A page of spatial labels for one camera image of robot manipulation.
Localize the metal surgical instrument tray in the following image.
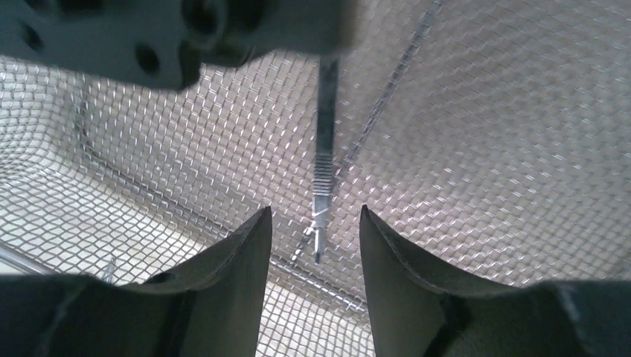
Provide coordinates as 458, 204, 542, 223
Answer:
1, 1, 630, 356

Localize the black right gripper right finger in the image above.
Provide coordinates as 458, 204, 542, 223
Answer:
359, 207, 630, 356

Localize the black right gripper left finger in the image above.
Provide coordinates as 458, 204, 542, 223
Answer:
1, 208, 272, 356

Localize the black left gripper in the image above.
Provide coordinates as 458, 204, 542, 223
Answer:
1, 1, 357, 90

